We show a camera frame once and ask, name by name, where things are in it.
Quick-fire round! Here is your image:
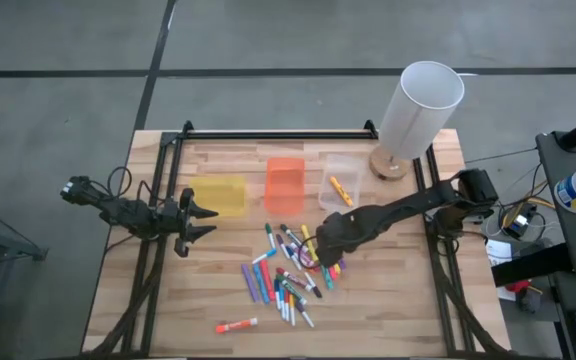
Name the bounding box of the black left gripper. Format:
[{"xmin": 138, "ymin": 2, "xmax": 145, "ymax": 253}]
[{"xmin": 156, "ymin": 187, "xmax": 219, "ymax": 258}]

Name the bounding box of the yellow highlighter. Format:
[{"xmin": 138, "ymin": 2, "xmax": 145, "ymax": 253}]
[
  {"xmin": 300, "ymin": 223, "xmax": 320, "ymax": 263},
  {"xmin": 329, "ymin": 175, "xmax": 355, "ymax": 208}
]

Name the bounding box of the pink whiteboard marker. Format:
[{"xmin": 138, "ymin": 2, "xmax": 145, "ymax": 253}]
[{"xmin": 292, "ymin": 242, "xmax": 319, "ymax": 271}]

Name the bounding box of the teal highlighter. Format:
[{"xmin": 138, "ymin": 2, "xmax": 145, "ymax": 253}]
[{"xmin": 320, "ymin": 264, "xmax": 335, "ymax": 292}]

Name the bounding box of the blue cap white marker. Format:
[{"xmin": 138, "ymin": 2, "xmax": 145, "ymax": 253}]
[{"xmin": 285, "ymin": 244, "xmax": 303, "ymax": 272}]

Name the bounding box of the black cap whiteboard marker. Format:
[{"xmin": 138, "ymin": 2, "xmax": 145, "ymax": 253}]
[{"xmin": 279, "ymin": 223, "xmax": 303, "ymax": 247}]

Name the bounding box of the purple cap white marker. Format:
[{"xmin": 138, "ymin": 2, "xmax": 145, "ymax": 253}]
[{"xmin": 275, "ymin": 233, "xmax": 292, "ymax": 261}]

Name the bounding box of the black cap thin marker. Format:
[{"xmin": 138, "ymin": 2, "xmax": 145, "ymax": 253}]
[{"xmin": 303, "ymin": 270, "xmax": 324, "ymax": 300}]

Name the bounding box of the red cap whiteboard marker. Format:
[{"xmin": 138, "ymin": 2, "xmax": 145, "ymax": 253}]
[{"xmin": 275, "ymin": 267, "xmax": 314, "ymax": 293}]

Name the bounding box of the purple cap thin marker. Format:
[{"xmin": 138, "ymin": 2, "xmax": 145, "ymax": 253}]
[{"xmin": 294, "ymin": 298, "xmax": 316, "ymax": 330}]

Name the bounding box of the red highlighter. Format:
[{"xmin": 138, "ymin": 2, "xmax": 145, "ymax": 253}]
[{"xmin": 259, "ymin": 258, "xmax": 277, "ymax": 303}]

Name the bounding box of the blue highlighter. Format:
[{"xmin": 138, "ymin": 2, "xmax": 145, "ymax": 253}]
[{"xmin": 251, "ymin": 262, "xmax": 272, "ymax": 306}]

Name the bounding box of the orange whiteboard marker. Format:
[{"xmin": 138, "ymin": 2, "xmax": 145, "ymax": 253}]
[{"xmin": 214, "ymin": 316, "xmax": 260, "ymax": 335}]

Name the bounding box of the yellow plastic bin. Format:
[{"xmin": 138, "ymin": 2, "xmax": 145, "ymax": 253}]
[{"xmin": 188, "ymin": 174, "xmax": 248, "ymax": 219}]

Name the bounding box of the orange plastic bin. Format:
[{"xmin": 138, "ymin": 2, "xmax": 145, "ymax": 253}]
[{"xmin": 263, "ymin": 157, "xmax": 307, "ymax": 216}]

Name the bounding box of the clear plastic bin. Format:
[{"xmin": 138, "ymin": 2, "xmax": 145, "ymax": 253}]
[{"xmin": 317, "ymin": 153, "xmax": 364, "ymax": 215}]

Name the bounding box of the white shade wooden base lamp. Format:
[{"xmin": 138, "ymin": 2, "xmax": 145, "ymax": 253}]
[{"xmin": 367, "ymin": 59, "xmax": 467, "ymax": 182}]

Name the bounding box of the grey metal stand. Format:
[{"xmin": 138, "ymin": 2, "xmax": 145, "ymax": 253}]
[{"xmin": 0, "ymin": 198, "xmax": 49, "ymax": 360}]

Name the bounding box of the white paper sheet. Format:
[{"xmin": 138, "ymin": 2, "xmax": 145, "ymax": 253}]
[{"xmin": 485, "ymin": 238, "xmax": 514, "ymax": 269}]

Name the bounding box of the silver blue power adapter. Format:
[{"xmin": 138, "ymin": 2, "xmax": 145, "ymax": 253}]
[{"xmin": 502, "ymin": 213, "xmax": 532, "ymax": 240}]

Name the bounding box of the small red object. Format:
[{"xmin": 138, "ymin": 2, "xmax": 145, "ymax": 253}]
[{"xmin": 505, "ymin": 279, "xmax": 532, "ymax": 296}]

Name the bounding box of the black flat bar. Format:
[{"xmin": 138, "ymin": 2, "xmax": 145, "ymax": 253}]
[{"xmin": 490, "ymin": 243, "xmax": 575, "ymax": 287}]

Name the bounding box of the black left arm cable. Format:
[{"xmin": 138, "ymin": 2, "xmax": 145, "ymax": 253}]
[{"xmin": 105, "ymin": 165, "xmax": 134, "ymax": 198}]

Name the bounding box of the black aluminium table frame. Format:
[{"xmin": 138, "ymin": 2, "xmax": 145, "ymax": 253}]
[{"xmin": 85, "ymin": 119, "xmax": 514, "ymax": 360}]

